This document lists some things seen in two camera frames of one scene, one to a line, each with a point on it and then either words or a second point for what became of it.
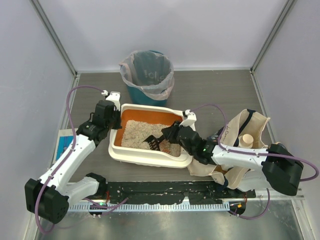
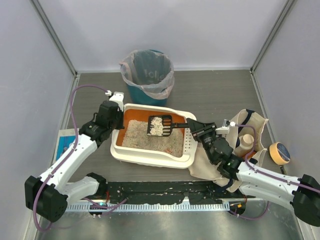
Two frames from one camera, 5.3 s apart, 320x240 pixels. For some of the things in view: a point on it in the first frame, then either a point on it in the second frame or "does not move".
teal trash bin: (148, 75) does not move
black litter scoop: (153, 142) → (168, 124)
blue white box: (65, 138) does not move
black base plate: (151, 193) does not move
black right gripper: (172, 131) → (200, 129)
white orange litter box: (141, 156) does not move
